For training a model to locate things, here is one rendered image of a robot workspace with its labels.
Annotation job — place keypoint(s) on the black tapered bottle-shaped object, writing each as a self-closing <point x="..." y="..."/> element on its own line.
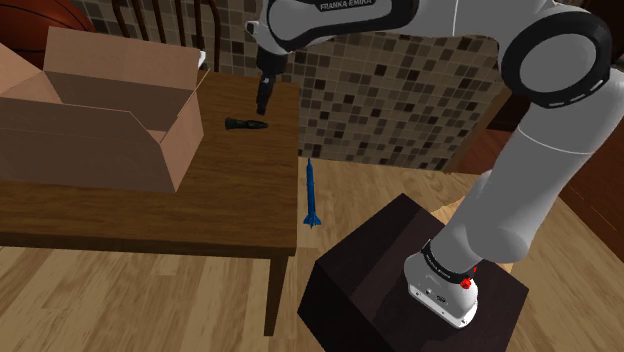
<point x="245" y="124"/>

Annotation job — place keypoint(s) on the dark wooden chair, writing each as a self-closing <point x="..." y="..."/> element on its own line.
<point x="170" y="22"/>

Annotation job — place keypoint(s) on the blue toy rocket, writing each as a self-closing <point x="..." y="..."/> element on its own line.
<point x="310" y="195"/>

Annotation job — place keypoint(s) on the dark robot stand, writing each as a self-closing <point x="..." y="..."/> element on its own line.
<point x="370" y="292"/>

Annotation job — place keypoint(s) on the open cardboard box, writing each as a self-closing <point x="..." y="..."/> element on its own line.
<point x="97" y="126"/>

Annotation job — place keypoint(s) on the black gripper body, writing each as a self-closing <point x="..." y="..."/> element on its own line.
<point x="267" y="66"/>

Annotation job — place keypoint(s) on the brown wooden table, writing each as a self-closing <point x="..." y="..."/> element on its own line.
<point x="239" y="195"/>

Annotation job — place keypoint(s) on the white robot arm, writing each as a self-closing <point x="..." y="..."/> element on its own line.
<point x="536" y="185"/>

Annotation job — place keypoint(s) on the orange basketball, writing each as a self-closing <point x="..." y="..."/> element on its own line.
<point x="34" y="22"/>

